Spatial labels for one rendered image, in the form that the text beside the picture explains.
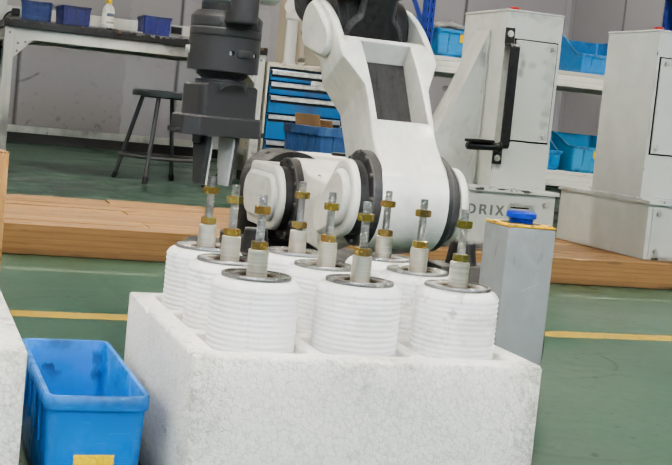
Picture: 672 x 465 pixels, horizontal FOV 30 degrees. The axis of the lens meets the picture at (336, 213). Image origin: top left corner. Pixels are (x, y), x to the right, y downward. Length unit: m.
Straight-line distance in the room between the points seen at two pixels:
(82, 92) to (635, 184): 6.31
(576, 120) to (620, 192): 6.72
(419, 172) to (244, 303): 0.58
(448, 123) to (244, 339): 2.59
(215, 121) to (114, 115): 8.30
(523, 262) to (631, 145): 2.52
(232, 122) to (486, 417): 0.47
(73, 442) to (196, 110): 0.43
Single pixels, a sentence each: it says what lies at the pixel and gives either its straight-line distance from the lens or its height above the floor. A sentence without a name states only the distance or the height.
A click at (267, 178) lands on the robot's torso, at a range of 2.16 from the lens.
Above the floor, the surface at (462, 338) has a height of 0.20.
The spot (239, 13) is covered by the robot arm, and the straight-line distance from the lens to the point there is 1.50.
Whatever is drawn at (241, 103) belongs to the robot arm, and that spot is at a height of 0.43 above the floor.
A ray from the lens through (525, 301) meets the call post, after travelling 1.65.
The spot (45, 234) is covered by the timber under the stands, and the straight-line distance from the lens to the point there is 3.30.
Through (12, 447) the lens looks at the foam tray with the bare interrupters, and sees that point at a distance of 1.26.
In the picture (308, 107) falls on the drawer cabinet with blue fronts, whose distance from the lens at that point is 7.01.
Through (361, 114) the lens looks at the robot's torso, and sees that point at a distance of 1.88.
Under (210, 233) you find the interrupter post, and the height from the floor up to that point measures 0.27.
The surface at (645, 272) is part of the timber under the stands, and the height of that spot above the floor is 0.05.
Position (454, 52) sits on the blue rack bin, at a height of 0.82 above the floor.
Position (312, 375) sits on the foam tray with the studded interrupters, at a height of 0.16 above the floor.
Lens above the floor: 0.43
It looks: 4 degrees down
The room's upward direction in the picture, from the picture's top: 6 degrees clockwise
